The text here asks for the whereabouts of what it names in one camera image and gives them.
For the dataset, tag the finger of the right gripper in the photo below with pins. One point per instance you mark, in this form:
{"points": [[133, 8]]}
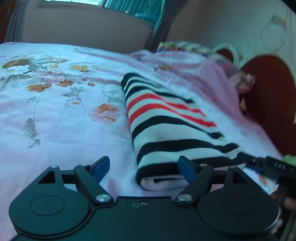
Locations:
{"points": [[244, 158]]}

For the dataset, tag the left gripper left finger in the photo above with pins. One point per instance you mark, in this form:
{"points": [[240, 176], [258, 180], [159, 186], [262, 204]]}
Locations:
{"points": [[78, 186]]}

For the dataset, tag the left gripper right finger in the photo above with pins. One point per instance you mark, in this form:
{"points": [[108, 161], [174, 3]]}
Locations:
{"points": [[199, 178]]}

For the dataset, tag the striped knit garment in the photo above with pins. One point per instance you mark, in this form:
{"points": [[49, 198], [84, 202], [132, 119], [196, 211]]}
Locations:
{"points": [[165, 126]]}

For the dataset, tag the person's hand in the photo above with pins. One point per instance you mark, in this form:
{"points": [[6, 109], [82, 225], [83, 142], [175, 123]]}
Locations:
{"points": [[286, 204]]}

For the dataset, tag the red white headboard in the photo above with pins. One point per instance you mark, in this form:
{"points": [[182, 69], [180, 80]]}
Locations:
{"points": [[267, 101]]}

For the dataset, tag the floral pink bed sheet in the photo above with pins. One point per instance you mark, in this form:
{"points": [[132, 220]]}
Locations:
{"points": [[64, 105]]}

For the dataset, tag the striped floral pillow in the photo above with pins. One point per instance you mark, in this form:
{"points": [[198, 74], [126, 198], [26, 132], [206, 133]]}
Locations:
{"points": [[242, 81]]}

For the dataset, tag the pink blanket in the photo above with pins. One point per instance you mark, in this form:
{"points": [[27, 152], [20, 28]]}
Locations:
{"points": [[175, 70]]}

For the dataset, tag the teal curtain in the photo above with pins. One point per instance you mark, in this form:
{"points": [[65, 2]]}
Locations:
{"points": [[161, 25]]}

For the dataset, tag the window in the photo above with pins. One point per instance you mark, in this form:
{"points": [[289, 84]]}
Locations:
{"points": [[148, 10]]}

